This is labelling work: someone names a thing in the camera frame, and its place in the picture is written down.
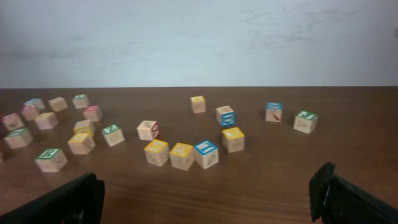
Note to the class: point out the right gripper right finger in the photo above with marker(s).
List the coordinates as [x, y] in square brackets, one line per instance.
[335, 200]

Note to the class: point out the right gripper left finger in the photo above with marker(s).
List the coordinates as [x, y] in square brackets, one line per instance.
[78, 201]

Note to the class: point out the green R block lower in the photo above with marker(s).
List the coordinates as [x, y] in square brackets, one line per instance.
[51, 160]

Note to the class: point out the green Z block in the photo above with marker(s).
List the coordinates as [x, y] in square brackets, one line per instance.
[113, 135]

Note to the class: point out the plain wood block centre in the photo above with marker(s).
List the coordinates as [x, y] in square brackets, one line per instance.
[84, 126]

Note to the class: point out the green J block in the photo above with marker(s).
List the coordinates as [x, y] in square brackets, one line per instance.
[305, 122]

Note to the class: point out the yellow block upper left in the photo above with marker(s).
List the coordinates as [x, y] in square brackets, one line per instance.
[46, 121]

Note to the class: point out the green V block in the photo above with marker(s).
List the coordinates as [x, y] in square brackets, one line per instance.
[18, 138]

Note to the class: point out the red Q block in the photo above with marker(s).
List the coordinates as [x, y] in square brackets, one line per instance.
[93, 113]

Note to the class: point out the yellow S block tilted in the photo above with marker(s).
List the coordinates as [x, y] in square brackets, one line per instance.
[157, 152]

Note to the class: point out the plain block red side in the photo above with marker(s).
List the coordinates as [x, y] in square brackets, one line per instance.
[148, 130]

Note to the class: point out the green L block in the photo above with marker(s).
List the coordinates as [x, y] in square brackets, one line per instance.
[81, 101]

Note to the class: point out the plain yellow-sided block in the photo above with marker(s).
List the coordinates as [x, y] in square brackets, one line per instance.
[58, 104]

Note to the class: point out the red A block left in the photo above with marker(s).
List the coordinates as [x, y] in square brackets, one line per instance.
[30, 112]

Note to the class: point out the red 6 block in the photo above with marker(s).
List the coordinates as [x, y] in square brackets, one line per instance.
[12, 121]

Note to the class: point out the blue X block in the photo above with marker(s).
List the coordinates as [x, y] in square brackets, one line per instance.
[273, 112]

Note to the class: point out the blue S block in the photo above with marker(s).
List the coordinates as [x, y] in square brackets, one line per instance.
[37, 102]

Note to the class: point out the yellow E block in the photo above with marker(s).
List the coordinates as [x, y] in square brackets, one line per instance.
[181, 156]

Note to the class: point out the yellow block right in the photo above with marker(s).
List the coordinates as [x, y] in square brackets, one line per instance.
[233, 139]

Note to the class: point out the blue I block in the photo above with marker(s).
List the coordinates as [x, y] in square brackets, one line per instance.
[206, 154]

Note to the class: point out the plain block blue side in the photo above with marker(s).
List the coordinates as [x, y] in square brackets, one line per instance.
[225, 116]

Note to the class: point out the yellow block top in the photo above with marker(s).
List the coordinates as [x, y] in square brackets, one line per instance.
[198, 104]

